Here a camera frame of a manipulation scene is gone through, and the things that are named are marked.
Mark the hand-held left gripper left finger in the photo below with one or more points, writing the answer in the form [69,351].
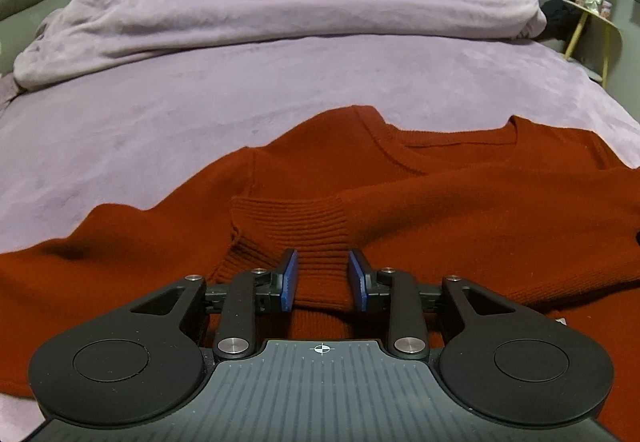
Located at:
[290,282]

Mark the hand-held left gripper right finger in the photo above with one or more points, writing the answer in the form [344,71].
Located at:
[357,282]

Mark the red knitted sweater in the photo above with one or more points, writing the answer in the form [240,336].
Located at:
[450,202]

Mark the purple bed sheet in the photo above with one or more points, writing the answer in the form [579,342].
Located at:
[150,122]

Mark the purple fleece blanket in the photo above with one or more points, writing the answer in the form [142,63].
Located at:
[280,2]

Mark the black cloth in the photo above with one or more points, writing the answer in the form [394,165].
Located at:
[560,12]

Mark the yellow side table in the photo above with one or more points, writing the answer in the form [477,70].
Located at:
[602,22]

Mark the beige padded headboard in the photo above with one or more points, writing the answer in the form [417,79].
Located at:
[30,2]

